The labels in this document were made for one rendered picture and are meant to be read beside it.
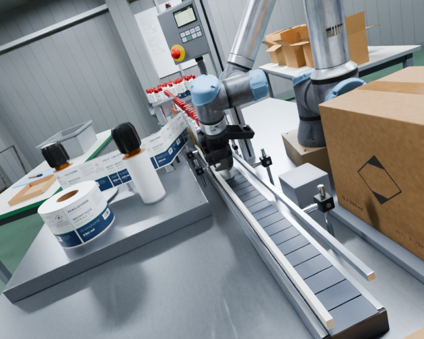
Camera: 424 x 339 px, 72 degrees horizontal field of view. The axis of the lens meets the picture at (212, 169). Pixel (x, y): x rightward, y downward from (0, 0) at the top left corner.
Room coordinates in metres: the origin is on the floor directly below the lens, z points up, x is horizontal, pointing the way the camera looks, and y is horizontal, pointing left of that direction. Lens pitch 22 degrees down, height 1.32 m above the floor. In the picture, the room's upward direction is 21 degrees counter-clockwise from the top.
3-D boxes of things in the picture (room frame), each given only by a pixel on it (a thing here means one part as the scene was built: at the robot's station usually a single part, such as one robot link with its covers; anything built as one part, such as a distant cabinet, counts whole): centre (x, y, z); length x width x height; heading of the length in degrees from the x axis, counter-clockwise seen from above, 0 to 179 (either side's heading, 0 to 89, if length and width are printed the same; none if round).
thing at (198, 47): (1.23, -0.10, 1.38); 0.17 x 0.10 x 0.19; 61
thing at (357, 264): (0.83, -0.10, 0.95); 1.07 x 0.01 x 0.01; 6
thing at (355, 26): (2.44, -1.34, 0.97); 0.51 x 0.42 x 0.37; 91
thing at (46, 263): (1.19, 0.42, 0.86); 0.80 x 0.67 x 0.05; 6
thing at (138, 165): (1.01, 0.24, 1.03); 0.09 x 0.09 x 0.30
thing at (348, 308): (1.11, -0.03, 0.86); 1.65 x 0.08 x 0.04; 6
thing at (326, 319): (0.82, -0.03, 0.90); 1.07 x 0.01 x 0.02; 6
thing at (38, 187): (2.13, 1.27, 0.82); 0.34 x 0.24 x 0.04; 1
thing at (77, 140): (3.05, 1.24, 0.91); 0.60 x 0.40 x 0.22; 179
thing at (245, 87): (0.78, -0.15, 1.19); 0.11 x 0.11 x 0.08; 0
